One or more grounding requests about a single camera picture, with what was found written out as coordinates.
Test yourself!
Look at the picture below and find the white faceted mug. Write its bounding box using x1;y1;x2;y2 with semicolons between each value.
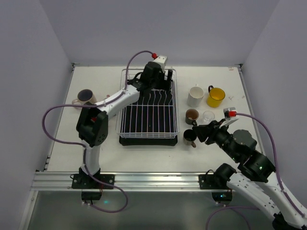
187;85;204;108

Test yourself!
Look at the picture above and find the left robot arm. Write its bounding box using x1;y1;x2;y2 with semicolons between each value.
72;59;173;189

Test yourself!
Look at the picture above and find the aluminium mounting rail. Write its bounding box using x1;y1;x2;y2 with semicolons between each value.
30;171;243;192

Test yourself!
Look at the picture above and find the brown striped mug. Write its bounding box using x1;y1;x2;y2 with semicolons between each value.
183;129;197;148

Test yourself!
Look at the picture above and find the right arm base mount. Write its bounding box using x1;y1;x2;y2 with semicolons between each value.
198;170;233;206

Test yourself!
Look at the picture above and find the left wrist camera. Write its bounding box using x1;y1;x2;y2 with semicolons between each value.
153;56;168;72

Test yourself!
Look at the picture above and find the white wire dish rack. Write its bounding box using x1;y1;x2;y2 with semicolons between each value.
116;69;181;139

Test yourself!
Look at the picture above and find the clear drinking glass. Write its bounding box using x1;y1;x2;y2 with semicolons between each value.
200;111;215;125

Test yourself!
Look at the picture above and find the black drip tray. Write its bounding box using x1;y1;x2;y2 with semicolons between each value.
119;79;179;147

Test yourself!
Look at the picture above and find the purple cable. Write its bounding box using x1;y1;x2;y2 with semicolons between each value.
42;50;156;213
206;110;305;230

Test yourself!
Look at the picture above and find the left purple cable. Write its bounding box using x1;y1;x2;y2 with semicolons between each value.
42;50;156;213

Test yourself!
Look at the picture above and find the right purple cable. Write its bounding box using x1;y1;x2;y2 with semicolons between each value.
206;110;305;230

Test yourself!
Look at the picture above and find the yellow mug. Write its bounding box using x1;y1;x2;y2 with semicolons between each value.
207;85;225;108

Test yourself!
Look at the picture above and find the light pink mug dark interior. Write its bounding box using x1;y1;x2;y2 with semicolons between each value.
71;89;97;109

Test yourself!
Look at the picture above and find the black tumbler cup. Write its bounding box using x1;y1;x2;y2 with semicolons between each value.
185;108;199;126

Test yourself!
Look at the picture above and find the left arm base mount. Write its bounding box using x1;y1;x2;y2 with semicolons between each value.
70;171;115;204

